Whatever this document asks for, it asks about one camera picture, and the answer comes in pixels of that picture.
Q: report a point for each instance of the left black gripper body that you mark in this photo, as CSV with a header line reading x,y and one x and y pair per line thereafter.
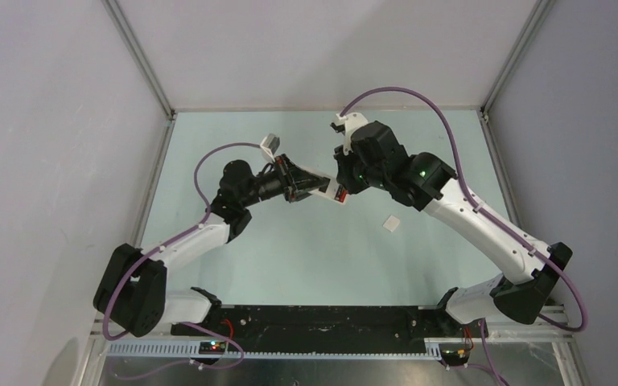
x,y
285,178

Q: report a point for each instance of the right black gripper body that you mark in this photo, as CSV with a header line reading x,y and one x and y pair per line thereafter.
x,y
355,178

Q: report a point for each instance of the white red remote control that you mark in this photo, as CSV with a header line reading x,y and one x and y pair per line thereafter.
x,y
328,190

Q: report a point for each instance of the white battery compartment cover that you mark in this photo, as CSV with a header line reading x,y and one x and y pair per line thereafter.
x,y
391,223

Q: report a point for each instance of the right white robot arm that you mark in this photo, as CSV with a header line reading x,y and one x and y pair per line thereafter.
x,y
372,157

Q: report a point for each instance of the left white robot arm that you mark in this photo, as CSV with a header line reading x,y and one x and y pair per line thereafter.
x,y
133,290

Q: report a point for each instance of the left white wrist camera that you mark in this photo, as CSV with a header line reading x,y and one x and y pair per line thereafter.
x,y
269,146

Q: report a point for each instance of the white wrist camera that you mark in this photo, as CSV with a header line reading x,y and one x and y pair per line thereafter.
x,y
269,146
348,124

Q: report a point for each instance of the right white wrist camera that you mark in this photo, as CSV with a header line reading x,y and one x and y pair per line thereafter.
x,y
348,124

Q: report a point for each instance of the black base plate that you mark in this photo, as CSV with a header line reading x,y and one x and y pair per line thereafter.
x,y
334,330

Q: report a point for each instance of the white slotted cable duct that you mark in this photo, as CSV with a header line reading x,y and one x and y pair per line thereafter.
x,y
195,350

